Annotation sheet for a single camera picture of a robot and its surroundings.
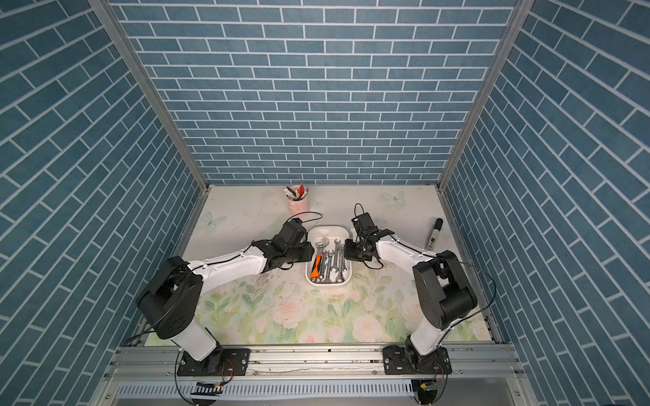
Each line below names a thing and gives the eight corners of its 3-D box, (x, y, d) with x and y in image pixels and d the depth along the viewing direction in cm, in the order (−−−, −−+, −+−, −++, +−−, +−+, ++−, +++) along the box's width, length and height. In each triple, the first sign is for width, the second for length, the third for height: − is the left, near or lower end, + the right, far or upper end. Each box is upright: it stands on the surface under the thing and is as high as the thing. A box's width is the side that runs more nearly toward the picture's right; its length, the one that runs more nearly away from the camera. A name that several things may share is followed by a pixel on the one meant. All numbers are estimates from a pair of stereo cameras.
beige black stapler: (426, 248, 102) (430, 241, 98) (433, 224, 110) (437, 216, 106) (433, 251, 101) (437, 244, 97) (439, 226, 109) (444, 219, 105)
